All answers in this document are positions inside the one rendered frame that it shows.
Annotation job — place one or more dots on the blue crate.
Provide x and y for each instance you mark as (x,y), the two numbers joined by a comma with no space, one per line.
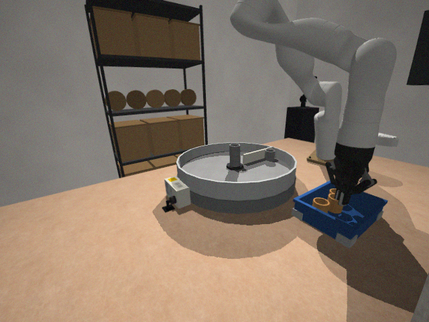
(344,227)

